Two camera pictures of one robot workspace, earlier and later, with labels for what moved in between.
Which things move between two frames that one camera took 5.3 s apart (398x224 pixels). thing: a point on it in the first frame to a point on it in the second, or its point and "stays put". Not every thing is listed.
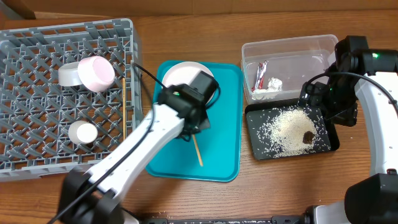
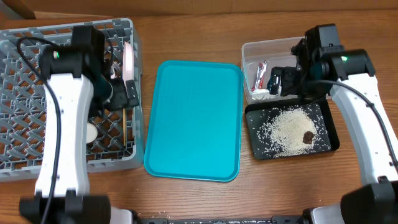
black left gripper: [195, 125] to [125, 94]
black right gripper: [348, 116] to [285, 76]
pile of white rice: [283, 133] stays put
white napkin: [275, 86] stays put
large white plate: [183, 73] to [128, 67]
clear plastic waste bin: [275, 71] stays put
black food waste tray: [282, 129] stays put
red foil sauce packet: [259, 81] stays put
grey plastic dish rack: [69, 94] stays put
